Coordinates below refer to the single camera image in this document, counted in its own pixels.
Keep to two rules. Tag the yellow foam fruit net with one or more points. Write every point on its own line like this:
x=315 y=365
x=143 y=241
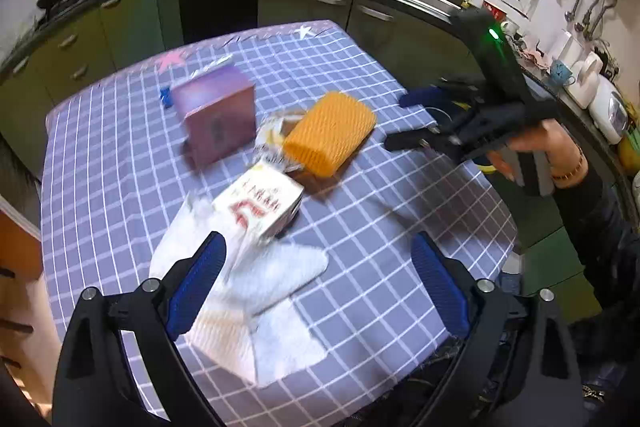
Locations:
x=325 y=132

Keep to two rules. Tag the black built-in appliance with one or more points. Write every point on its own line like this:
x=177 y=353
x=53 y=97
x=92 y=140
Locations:
x=220 y=7

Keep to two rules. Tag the white paper towel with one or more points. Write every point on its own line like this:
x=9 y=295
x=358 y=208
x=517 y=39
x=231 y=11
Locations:
x=280 y=282

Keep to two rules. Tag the white milk carton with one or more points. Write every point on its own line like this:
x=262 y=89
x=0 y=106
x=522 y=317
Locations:
x=260 y=202

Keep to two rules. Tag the red printed mug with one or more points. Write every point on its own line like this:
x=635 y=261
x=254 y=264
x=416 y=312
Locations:
x=494 y=13

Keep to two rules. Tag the white jug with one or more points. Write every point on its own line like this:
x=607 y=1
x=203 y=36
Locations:
x=570 y=47

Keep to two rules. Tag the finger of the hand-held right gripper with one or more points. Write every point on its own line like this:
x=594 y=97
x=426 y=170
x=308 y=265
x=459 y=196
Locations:
x=410 y=141
x=425 y=98

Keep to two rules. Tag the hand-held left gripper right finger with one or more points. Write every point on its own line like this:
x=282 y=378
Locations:
x=440 y=287

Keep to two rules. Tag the blue checked tablecloth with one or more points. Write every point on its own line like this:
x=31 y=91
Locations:
x=375 y=232

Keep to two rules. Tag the white rice cooker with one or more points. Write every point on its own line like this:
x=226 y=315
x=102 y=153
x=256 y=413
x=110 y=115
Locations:
x=610 y=112

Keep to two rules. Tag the yellow rimmed bin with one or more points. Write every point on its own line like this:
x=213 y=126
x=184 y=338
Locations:
x=484 y=167

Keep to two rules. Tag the person's right hand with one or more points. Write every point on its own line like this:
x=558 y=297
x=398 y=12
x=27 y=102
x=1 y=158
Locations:
x=555 y=139

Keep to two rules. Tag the snack wrapper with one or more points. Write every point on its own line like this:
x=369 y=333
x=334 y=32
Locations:
x=272 y=132

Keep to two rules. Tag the purple cardboard box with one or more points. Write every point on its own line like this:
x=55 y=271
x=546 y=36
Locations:
x=215 y=117

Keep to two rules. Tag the green lower cabinets under sink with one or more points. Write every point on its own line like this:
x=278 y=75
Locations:
x=380 y=12

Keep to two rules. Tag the green lower cabinets with drawers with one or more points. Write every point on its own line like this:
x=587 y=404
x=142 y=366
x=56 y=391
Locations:
x=100 y=42

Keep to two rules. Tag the pink cloth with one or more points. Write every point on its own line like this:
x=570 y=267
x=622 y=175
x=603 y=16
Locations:
x=532 y=57

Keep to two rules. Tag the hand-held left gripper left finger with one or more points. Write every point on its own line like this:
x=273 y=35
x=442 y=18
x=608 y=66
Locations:
x=200 y=282

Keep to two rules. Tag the light blue mug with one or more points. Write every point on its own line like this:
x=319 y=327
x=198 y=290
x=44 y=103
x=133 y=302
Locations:
x=561 y=74

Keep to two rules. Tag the person's right forearm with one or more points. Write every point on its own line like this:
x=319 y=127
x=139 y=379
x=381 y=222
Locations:
x=590 y=217

